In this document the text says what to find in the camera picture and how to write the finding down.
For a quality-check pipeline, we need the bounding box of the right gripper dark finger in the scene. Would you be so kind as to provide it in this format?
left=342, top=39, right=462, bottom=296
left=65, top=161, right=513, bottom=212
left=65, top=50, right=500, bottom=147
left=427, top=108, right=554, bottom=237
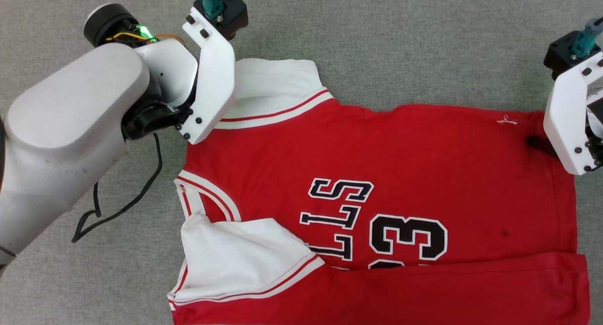
left=525, top=135, right=559, bottom=157

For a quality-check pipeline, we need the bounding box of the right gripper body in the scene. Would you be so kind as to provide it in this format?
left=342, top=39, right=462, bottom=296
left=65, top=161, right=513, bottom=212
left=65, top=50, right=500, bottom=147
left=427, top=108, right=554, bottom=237
left=584, top=82, right=603, bottom=170

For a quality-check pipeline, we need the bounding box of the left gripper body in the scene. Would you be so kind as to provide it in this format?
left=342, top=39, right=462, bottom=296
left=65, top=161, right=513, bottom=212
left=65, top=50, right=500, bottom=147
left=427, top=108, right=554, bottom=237
left=84, top=3, right=198, bottom=140

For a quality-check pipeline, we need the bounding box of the red and white basketball jersey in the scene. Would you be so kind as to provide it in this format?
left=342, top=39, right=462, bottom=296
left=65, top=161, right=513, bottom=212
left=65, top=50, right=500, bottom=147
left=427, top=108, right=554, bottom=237
left=167, top=58, right=591, bottom=325

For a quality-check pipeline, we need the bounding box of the white right camera bracket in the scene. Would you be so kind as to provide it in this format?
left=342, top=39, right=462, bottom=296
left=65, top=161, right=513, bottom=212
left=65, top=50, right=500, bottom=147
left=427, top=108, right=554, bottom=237
left=543, top=51, right=603, bottom=176

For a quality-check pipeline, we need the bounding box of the white camera bracket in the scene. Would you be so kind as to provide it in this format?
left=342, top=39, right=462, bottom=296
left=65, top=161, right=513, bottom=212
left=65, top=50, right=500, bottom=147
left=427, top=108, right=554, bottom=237
left=175, top=7, right=237, bottom=146
left=543, top=51, right=603, bottom=176

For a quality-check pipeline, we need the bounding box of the white left camera bracket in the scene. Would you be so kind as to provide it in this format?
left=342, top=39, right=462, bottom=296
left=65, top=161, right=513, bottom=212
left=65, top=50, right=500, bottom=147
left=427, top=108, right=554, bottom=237
left=175, top=7, right=237, bottom=146

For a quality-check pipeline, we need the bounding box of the left camera cable, teal plug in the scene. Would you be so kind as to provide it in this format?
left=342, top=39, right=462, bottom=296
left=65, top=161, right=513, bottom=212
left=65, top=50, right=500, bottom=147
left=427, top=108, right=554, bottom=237
left=196, top=0, right=226, bottom=21

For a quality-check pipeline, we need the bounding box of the camera cable, teal plug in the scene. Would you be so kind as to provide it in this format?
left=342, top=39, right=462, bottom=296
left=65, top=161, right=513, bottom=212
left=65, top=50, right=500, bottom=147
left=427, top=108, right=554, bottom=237
left=196, top=0, right=226, bottom=21
left=571, top=17, right=603, bottom=60

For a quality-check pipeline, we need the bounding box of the right camera cable, teal plug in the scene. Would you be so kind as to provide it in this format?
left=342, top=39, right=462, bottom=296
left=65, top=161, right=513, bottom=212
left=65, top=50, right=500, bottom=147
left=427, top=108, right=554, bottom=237
left=571, top=17, right=603, bottom=60

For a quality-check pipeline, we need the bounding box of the thin black left gripper cable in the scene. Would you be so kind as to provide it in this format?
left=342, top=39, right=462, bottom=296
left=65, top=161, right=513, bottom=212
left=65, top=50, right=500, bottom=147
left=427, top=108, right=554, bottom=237
left=71, top=133, right=163, bottom=244

